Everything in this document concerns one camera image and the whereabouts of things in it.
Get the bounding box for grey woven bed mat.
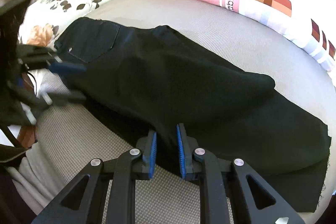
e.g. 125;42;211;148
10;0;336;224

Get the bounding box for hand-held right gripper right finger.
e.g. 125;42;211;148
175;123;306;224

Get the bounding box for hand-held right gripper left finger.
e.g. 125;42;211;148
31;130;158;224

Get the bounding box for black pants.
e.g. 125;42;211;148
54;17;332;213

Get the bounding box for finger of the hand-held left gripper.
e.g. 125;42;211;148
8;81;88;126
17;45;88;75

